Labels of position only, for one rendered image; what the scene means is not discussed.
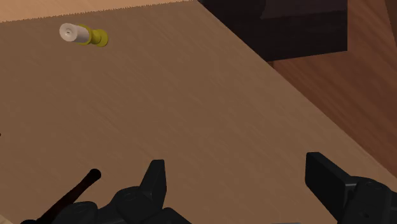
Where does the thin black stick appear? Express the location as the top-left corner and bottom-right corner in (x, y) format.
(19, 168), (102, 224)

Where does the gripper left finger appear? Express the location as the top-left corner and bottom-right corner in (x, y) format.
(55, 159), (192, 224)

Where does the white and yellow candle holder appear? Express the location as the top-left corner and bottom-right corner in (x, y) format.
(59, 22), (109, 48)

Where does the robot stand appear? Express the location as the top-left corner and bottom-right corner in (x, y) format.
(197, 0), (349, 62)

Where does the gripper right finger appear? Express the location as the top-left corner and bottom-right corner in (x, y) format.
(305, 151), (397, 224)

